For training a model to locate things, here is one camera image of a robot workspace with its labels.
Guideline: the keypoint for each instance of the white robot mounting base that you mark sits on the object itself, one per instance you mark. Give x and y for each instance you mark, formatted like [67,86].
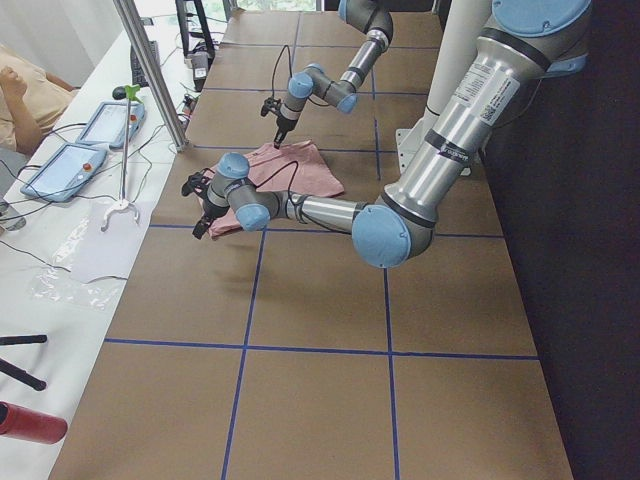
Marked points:
[461,22]

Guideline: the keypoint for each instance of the red cylinder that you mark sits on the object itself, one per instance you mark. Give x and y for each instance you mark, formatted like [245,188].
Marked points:
[22,423]

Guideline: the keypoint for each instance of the seated person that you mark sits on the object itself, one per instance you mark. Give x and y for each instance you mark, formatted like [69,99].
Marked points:
[32,101]

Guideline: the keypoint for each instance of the teach pendant tablet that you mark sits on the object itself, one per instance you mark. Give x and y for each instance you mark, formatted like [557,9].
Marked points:
[69,169]
[107,124]

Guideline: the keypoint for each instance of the clear plastic sheet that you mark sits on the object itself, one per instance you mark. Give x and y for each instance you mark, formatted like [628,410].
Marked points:
[90,267]

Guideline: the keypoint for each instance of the far teach pendant tablet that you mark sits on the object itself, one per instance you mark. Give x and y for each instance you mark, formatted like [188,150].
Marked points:
[107,124]

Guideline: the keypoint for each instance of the pink Snoopy t-shirt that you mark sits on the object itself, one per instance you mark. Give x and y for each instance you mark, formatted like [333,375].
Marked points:
[270,183]

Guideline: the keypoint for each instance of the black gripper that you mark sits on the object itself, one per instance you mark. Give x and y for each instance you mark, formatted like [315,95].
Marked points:
[208,212]
[283,127]

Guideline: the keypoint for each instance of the near teach pendant tablet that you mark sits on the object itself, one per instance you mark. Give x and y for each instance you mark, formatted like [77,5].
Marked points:
[69,169]

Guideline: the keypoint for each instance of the aluminium frame post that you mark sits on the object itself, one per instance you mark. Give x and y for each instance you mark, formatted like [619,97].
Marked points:
[140,42]

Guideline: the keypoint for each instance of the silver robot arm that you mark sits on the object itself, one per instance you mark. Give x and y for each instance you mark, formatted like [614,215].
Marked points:
[490,50]
[313,82]

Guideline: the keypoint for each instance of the black power adapter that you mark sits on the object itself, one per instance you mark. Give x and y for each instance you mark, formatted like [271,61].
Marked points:
[200,68]

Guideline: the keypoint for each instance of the white grabber tool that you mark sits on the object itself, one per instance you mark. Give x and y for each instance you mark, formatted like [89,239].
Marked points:
[122,204]

